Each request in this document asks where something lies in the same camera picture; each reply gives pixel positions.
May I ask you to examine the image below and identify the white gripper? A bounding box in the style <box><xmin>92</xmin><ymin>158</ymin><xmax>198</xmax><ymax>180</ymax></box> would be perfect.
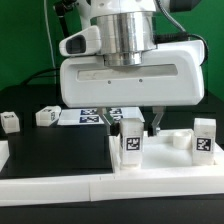
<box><xmin>60</xmin><ymin>40</ymin><xmax>204</xmax><ymax>136</ymax></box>

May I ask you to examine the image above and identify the white square tabletop tray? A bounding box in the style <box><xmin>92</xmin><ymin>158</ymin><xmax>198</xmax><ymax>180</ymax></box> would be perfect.
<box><xmin>109</xmin><ymin>129</ymin><xmax>224</xmax><ymax>173</ymax></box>

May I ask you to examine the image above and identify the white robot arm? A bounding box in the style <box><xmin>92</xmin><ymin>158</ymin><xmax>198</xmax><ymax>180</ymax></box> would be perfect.
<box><xmin>59</xmin><ymin>0</ymin><xmax>208</xmax><ymax>134</ymax></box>

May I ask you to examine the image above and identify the white sheet with AprilTags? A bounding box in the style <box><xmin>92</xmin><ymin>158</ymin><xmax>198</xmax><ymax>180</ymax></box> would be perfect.
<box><xmin>58</xmin><ymin>107</ymin><xmax>144</xmax><ymax>126</ymax></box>

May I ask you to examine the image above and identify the white block at left edge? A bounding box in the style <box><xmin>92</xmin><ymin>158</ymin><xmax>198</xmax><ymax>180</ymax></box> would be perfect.
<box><xmin>0</xmin><ymin>141</ymin><xmax>9</xmax><ymax>171</ymax></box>

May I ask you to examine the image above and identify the white U-shaped obstacle fence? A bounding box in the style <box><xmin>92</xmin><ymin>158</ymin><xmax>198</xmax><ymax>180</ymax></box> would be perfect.
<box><xmin>0</xmin><ymin>130</ymin><xmax>224</xmax><ymax>208</ymax></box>

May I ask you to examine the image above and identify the black cable bundle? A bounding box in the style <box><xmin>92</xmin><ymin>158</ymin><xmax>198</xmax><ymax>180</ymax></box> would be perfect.
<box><xmin>19</xmin><ymin>0</ymin><xmax>80</xmax><ymax>86</ymax></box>

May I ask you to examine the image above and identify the white thin hanging cable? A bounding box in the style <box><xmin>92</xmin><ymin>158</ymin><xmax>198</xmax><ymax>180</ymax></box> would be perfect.
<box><xmin>43</xmin><ymin>0</ymin><xmax>58</xmax><ymax>85</ymax></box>

